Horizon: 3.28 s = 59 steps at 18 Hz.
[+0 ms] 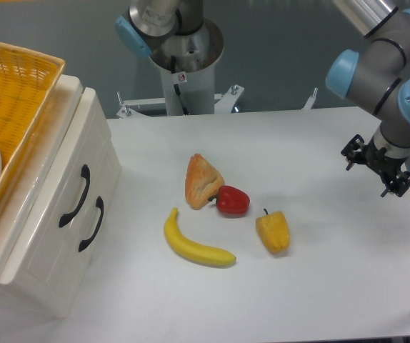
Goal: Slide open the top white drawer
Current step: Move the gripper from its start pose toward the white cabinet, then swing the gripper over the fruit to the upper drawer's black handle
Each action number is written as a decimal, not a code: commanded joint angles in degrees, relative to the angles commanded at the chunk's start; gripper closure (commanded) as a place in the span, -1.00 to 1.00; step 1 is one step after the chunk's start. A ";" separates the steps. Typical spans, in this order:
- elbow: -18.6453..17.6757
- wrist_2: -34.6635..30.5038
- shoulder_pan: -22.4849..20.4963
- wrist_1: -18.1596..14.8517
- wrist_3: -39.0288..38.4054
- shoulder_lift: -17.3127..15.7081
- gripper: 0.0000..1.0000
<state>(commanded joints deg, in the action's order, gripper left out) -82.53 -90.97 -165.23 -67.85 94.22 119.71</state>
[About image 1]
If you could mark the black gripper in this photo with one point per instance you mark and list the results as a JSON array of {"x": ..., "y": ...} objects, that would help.
[{"x": 396, "y": 182}]

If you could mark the black top drawer handle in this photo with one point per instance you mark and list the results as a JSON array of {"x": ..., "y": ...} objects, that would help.
[{"x": 81, "y": 190}]

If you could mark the black drawer handle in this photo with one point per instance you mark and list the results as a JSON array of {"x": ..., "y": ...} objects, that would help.
[
  {"x": 96, "y": 218},
  {"x": 81, "y": 190}
]

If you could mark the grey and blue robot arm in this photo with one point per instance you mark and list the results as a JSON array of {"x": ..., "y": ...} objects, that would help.
[{"x": 370, "y": 79}]

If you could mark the white drawer cabinet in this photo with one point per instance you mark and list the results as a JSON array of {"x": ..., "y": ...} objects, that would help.
[{"x": 18, "y": 201}]

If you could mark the yellow toy bell pepper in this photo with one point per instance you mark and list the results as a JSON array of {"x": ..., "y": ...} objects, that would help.
[{"x": 273, "y": 231}]

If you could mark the red toy bell pepper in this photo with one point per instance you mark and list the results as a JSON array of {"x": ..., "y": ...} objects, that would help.
[{"x": 230, "y": 200}]

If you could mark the toy croissant pastry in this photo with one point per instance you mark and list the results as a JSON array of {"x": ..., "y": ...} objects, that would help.
[{"x": 203, "y": 181}]

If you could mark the yellow toy banana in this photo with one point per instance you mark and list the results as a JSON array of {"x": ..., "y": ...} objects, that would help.
[{"x": 194, "y": 251}]

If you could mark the yellow woven basket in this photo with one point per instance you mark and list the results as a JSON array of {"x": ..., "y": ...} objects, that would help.
[{"x": 27, "y": 78}]

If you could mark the white metal base frame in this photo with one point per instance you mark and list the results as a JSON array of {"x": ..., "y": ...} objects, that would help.
[{"x": 224, "y": 103}]

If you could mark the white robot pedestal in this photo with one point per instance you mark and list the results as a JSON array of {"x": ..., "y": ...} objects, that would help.
[{"x": 187, "y": 65}]

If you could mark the black lower drawer handle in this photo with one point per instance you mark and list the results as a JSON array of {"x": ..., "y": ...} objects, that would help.
[{"x": 96, "y": 218}]

